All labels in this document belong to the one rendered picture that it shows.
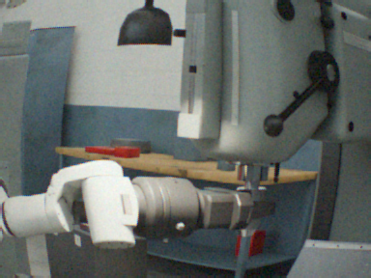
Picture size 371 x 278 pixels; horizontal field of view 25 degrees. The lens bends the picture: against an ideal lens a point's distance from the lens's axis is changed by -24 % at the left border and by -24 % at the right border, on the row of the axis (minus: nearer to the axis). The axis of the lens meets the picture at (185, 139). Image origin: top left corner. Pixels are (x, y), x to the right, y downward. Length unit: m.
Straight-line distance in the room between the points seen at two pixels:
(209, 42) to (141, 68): 6.85
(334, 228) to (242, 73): 0.55
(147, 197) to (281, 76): 0.24
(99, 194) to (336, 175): 0.62
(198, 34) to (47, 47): 7.40
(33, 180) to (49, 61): 1.16
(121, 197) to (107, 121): 7.17
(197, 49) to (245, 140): 0.14
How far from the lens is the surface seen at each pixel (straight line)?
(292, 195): 6.99
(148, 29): 1.24
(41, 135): 8.78
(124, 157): 7.21
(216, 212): 1.40
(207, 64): 1.37
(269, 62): 1.36
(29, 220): 1.40
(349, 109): 1.48
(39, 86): 8.72
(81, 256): 1.70
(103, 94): 8.59
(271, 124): 1.30
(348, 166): 1.79
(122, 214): 1.33
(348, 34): 1.50
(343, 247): 1.78
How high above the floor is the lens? 1.41
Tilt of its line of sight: 3 degrees down
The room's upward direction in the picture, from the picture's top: 3 degrees clockwise
